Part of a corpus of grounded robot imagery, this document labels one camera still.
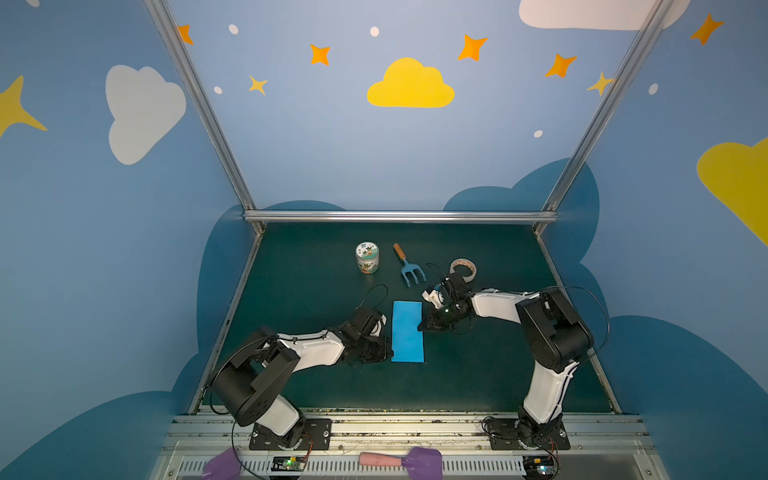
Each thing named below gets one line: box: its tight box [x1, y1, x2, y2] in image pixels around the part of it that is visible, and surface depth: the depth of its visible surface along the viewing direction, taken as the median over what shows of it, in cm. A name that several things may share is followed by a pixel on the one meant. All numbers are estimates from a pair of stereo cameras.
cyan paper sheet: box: [391, 301, 425, 363], surface depth 95 cm
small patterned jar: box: [355, 241, 380, 275], surface depth 106 cm
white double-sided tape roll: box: [450, 258, 477, 283], surface depth 110 cm
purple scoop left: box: [202, 447, 241, 480], surface depth 71 cm
